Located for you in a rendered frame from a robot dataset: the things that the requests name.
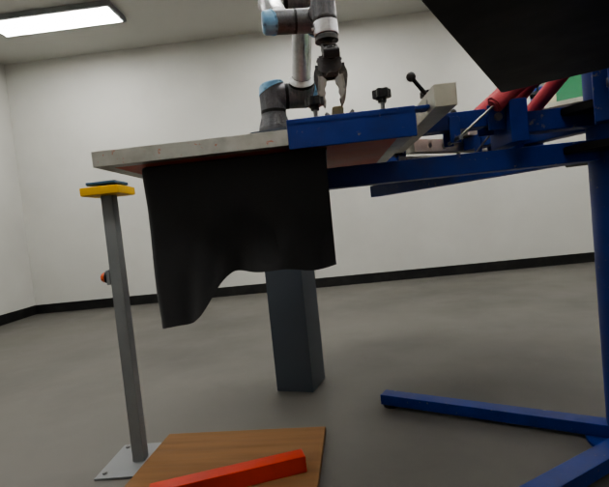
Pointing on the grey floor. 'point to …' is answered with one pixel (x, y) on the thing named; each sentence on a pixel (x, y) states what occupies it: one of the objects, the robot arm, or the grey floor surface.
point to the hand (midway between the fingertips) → (333, 101)
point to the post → (134, 457)
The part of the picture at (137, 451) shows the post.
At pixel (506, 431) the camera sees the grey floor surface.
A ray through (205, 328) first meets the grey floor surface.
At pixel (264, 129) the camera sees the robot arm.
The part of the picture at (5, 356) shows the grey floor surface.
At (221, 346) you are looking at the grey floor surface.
